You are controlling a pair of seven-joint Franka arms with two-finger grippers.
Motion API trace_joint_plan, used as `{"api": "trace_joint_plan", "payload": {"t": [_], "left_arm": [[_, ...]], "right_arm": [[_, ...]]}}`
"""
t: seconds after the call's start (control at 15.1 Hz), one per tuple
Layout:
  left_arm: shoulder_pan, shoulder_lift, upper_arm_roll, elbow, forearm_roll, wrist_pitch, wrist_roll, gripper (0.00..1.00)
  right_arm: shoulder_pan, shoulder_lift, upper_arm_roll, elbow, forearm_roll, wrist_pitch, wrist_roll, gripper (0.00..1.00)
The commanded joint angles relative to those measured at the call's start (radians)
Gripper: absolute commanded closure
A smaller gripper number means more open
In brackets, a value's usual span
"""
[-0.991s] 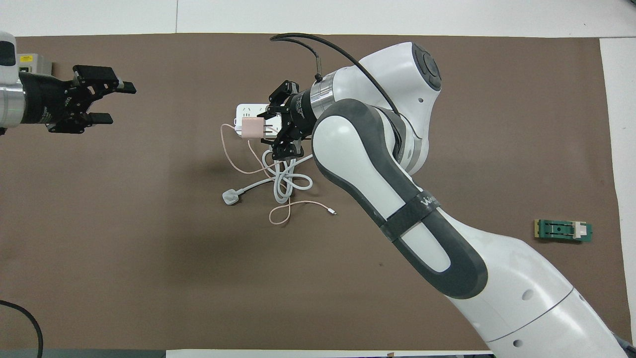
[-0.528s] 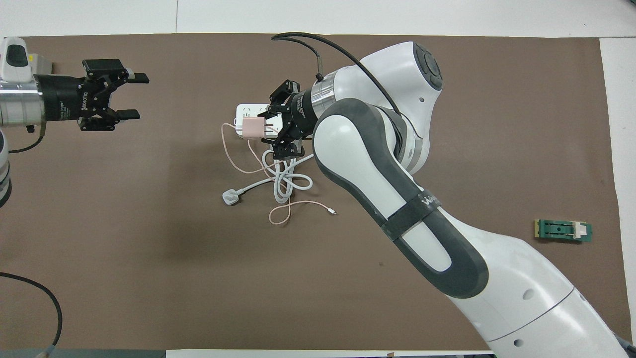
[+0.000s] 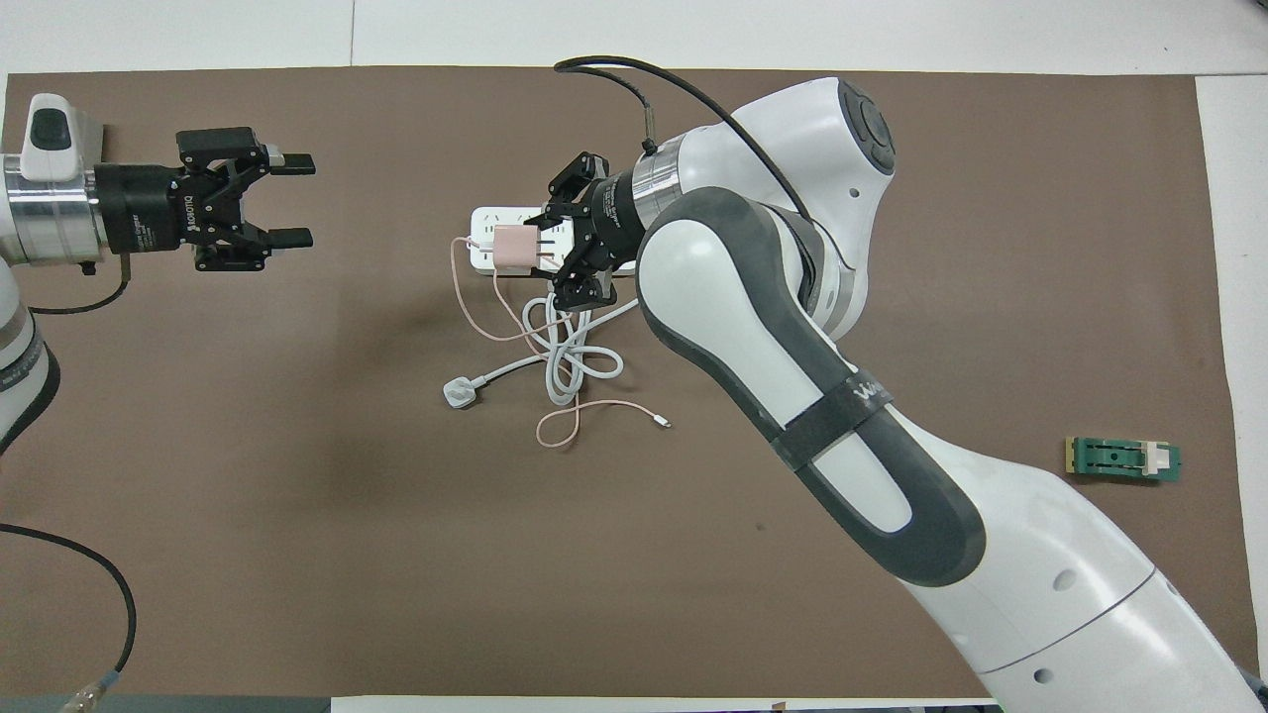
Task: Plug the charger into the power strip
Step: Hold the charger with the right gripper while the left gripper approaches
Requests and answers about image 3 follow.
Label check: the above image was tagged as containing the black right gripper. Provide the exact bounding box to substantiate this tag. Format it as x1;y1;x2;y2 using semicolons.
525;151;650;314

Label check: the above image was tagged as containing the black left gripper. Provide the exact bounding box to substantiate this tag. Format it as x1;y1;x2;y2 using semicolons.
96;127;316;273

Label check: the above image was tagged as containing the pink USB charger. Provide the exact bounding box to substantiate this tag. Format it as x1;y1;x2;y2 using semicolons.
492;225;556;271

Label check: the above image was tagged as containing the pink charging cable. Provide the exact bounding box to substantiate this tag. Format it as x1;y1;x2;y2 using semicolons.
451;236;675;449

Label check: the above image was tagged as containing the white power strip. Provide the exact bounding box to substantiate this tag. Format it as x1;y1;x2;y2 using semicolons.
468;205;643;278

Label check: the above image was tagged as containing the brown table mat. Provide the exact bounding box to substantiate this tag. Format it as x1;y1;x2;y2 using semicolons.
0;66;1259;699

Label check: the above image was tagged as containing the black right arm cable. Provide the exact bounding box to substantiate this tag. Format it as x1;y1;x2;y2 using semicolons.
553;56;821;227

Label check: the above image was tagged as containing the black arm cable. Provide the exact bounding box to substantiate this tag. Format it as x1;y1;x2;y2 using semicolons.
0;259;138;713
553;56;821;227

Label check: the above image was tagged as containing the white power cord with plug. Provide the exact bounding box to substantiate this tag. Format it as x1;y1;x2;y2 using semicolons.
441;287;643;412

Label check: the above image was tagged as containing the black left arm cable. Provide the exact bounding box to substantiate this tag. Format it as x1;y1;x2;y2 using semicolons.
0;259;138;713

